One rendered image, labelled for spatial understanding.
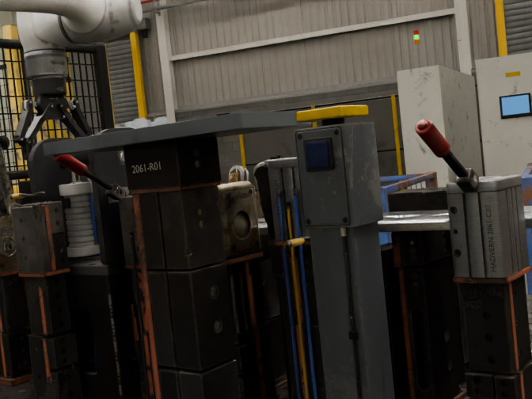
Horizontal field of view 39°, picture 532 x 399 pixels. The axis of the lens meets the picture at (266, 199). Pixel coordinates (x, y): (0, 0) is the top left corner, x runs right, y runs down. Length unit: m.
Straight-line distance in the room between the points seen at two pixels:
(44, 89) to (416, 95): 7.69
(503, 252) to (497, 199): 0.06
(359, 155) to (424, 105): 8.35
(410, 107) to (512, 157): 1.31
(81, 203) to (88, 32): 0.45
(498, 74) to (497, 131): 0.64
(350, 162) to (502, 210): 0.21
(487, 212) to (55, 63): 1.11
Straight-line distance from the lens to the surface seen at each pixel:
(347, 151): 0.81
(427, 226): 1.08
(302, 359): 1.09
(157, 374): 1.06
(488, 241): 0.92
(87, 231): 1.35
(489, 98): 9.10
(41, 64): 1.74
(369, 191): 0.84
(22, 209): 1.30
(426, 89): 9.17
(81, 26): 1.65
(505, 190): 0.93
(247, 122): 0.85
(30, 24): 1.75
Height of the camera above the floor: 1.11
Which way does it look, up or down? 3 degrees down
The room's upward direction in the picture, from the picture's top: 6 degrees counter-clockwise
